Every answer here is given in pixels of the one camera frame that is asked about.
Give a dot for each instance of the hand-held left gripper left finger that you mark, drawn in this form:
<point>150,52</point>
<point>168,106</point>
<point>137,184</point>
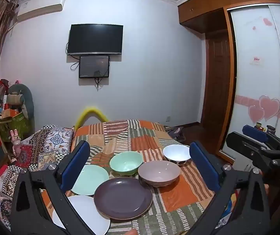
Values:
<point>75,164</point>

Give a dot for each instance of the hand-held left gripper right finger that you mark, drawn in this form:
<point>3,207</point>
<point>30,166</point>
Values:
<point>203,169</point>

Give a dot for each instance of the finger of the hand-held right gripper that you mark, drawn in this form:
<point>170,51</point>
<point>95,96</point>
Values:
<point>240,144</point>
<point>254,132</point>

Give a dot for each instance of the mint green plate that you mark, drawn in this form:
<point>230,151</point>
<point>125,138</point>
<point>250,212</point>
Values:
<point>92,178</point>

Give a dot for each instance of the white bowl with dark spots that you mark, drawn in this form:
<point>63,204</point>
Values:
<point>176,153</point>

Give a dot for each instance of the pinkish grey bowl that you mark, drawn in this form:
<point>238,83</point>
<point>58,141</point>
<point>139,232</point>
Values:
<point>158,172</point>

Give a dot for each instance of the white plate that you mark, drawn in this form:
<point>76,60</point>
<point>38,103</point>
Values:
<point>86,213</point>

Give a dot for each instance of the mint green bowl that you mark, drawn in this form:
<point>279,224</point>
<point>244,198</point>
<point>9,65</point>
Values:
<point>126,162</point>

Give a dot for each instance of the dark purple plate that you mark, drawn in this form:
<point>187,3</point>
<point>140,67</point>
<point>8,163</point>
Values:
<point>123,198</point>

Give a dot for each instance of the small jar with red label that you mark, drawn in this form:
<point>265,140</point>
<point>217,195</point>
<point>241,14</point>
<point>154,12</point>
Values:
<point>258,126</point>

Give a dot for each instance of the small dark jar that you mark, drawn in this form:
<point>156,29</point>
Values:
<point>270,129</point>

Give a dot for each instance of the patterned quilt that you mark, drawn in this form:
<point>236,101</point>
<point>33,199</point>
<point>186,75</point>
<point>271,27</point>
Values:
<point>47,142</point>

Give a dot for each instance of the dark purple cloth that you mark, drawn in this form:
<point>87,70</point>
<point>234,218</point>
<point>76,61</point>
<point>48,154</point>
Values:
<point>176,133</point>

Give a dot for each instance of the yellow foam tube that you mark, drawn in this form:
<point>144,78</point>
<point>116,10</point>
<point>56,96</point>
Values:
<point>91,109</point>

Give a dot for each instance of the pink rabbit toy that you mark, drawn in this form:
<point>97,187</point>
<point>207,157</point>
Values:
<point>16,142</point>

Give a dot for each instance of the striped patchwork blanket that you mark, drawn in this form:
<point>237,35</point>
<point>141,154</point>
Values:
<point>145,139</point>

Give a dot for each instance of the wooden door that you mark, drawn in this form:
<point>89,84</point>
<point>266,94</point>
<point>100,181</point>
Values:
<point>217,78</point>

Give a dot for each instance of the green bag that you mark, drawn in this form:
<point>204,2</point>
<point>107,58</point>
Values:
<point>17,124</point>

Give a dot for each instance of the white and red sticker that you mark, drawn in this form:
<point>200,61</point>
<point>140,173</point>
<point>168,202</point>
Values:
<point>256,60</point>

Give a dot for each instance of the grey plush toy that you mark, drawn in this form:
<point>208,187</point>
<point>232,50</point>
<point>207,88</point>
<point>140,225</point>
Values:
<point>17,98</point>

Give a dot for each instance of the wooden wardrobe with heart doors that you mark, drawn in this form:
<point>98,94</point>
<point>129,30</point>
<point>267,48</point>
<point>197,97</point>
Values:
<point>252,41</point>

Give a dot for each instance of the white air conditioner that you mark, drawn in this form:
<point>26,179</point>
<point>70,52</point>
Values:
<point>39,9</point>

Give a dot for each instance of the small wall-mounted monitor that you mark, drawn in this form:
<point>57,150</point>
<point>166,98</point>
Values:
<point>93,66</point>

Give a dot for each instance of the wall-mounted black television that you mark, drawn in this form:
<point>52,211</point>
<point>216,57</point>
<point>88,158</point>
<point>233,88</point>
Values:
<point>94,39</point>

